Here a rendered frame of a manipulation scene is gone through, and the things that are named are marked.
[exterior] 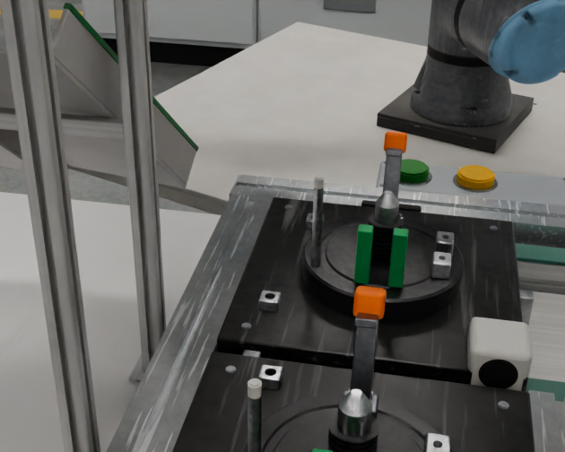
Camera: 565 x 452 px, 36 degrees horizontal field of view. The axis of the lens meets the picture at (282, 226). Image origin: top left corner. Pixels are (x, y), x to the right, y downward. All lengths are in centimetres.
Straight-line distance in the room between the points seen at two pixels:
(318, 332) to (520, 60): 55
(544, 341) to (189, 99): 79
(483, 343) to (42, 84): 37
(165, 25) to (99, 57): 333
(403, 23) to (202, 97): 246
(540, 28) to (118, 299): 60
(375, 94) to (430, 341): 80
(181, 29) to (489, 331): 340
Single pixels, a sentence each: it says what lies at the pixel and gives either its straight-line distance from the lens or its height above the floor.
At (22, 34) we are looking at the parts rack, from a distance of 52.
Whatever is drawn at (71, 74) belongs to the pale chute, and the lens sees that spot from 66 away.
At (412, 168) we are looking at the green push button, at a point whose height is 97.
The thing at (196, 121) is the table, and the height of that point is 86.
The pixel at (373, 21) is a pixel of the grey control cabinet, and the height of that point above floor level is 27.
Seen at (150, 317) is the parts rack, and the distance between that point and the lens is 80.
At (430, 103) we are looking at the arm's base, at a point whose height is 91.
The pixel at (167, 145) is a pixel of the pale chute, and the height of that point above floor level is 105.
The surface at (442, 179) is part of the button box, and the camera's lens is 97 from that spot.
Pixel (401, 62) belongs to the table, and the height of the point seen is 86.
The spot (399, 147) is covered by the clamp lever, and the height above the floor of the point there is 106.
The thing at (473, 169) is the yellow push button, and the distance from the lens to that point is 98.
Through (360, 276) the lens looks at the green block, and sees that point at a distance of 73.
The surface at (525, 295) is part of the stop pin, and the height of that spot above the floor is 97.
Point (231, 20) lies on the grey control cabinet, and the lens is 393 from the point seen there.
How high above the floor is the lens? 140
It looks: 30 degrees down
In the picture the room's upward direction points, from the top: 1 degrees clockwise
